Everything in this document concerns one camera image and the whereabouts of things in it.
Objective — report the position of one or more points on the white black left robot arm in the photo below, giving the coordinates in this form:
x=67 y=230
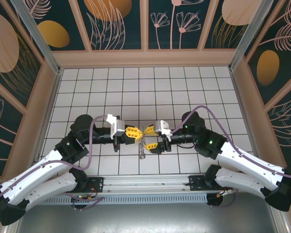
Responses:
x=26 y=177

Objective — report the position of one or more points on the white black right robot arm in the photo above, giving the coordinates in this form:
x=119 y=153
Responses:
x=245 y=157

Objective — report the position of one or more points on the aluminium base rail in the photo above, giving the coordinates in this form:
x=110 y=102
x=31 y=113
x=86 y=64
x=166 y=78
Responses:
x=145 y=182

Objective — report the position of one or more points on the aluminium side rail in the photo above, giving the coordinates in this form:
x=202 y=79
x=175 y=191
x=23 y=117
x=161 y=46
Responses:
x=47 y=116
x=247 y=116

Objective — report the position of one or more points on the aluminium corner post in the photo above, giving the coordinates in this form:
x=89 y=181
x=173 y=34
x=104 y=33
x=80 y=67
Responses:
x=249 y=31
x=36 y=36

